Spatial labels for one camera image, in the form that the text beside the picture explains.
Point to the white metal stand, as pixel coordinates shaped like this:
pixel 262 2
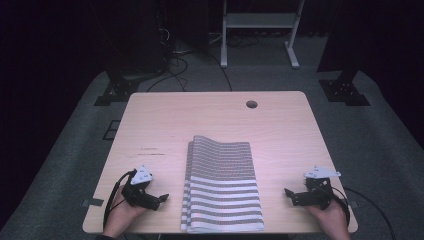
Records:
pixel 260 20

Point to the black stand base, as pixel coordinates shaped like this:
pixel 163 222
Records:
pixel 343 90
pixel 116 91

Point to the person's left hand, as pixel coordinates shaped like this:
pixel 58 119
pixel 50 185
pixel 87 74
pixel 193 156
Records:
pixel 121 215

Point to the dark cabinet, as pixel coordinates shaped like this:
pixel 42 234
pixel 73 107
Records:
pixel 188 23

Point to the dark floor socket plate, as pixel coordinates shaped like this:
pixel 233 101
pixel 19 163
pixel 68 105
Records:
pixel 111 130

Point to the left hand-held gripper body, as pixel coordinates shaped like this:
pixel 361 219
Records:
pixel 140 196

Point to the person's right hand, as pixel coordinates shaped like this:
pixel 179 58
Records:
pixel 331 221

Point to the grey white striped towel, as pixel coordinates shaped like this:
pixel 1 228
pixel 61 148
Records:
pixel 221 186

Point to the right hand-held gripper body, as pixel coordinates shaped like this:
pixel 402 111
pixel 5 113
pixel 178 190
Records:
pixel 316 196

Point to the grey tape strip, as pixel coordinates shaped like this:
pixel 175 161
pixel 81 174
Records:
pixel 93 202
pixel 354 204

